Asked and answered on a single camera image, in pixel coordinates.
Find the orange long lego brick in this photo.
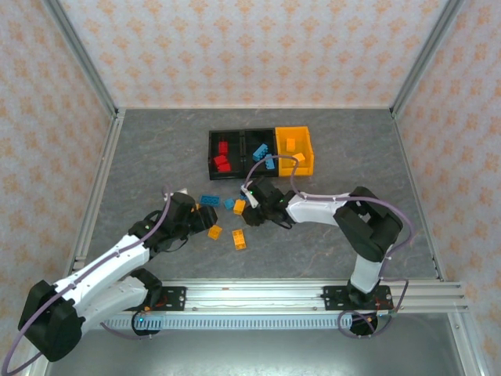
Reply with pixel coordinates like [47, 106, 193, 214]
[231, 229, 249, 251]

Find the grey slotted cable duct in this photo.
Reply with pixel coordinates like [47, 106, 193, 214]
[102, 315, 355, 331]

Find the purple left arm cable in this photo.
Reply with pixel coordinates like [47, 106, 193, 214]
[2, 183, 174, 374]

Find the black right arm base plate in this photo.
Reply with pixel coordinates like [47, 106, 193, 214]
[323, 284, 395, 311]

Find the yellow plastic bin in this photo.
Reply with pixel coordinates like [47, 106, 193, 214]
[274, 125, 315, 178]

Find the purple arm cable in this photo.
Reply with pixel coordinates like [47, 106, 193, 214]
[242, 154, 416, 340]
[2, 183, 174, 374]

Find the aluminium side rail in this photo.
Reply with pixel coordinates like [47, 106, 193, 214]
[62, 109, 127, 282]
[391, 109, 447, 282]

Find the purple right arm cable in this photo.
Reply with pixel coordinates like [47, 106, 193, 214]
[242, 154, 416, 340]

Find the black bin with red bricks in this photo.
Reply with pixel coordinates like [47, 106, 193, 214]
[207, 129, 247, 181]

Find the black round cable port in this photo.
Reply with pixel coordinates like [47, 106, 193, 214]
[132, 313, 164, 340]
[346, 311, 380, 338]

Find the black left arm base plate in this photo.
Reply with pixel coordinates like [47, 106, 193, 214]
[140, 286, 188, 313]

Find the aluminium frame post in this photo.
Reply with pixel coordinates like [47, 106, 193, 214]
[390, 0, 467, 118]
[41, 0, 121, 118]

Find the aluminium mounting rail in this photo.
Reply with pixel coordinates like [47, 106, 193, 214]
[117, 278, 469, 314]

